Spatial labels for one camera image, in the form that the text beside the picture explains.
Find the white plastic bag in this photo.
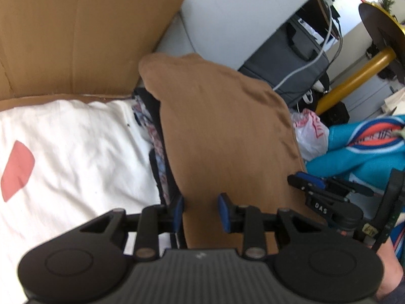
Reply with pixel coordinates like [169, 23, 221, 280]
[290, 108, 330, 159]

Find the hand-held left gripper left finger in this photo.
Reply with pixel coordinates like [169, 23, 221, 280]
[77, 195, 186, 262]

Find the white cable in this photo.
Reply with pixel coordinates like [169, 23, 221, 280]
[274, 3, 333, 91]

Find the round table yellow leg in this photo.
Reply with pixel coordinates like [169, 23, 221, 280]
[315, 3, 405, 116]

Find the dark grey bag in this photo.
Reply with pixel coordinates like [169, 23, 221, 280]
[238, 16, 330, 106]

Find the patterned folded garment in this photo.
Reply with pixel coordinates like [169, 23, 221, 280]
[132, 97, 173, 197]

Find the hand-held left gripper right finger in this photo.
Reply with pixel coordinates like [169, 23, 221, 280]
[217, 193, 328, 261]

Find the blue cartoon blanket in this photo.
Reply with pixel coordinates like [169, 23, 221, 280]
[305, 114, 405, 251]

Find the flattened cardboard sheet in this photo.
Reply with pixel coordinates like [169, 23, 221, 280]
[0, 0, 189, 102]

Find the black folded garment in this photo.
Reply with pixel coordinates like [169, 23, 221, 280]
[134, 87, 189, 251]

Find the person's right hand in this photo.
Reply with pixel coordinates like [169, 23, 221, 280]
[373, 242, 405, 297]

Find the white bear-print bed sheet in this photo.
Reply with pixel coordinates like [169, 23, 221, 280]
[0, 100, 165, 304]

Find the brown printed t-shirt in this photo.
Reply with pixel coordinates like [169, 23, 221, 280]
[138, 52, 326, 249]

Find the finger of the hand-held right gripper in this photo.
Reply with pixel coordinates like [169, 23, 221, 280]
[287, 172, 374, 197]
[304, 191, 364, 227]

